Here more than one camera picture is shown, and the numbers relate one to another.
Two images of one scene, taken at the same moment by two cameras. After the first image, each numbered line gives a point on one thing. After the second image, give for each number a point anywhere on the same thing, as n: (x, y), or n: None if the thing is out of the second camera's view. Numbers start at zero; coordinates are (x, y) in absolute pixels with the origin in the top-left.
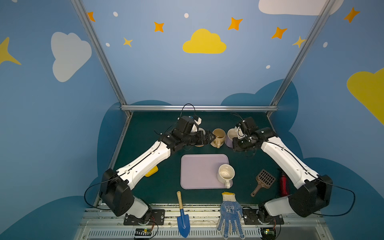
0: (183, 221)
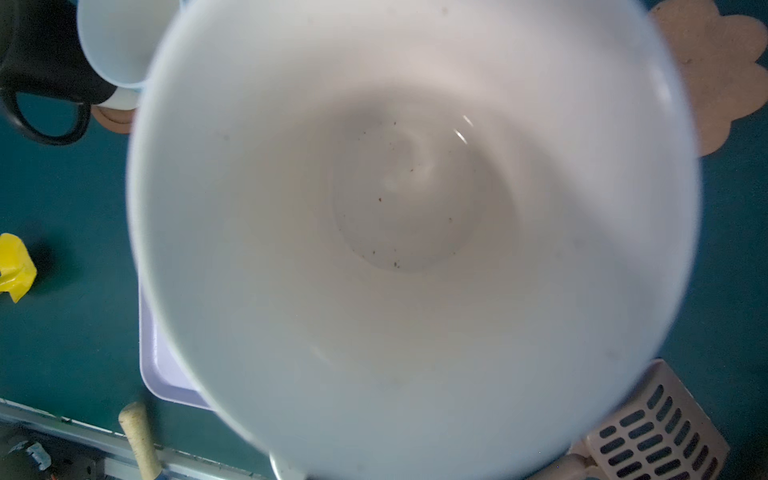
0: (135, 422)
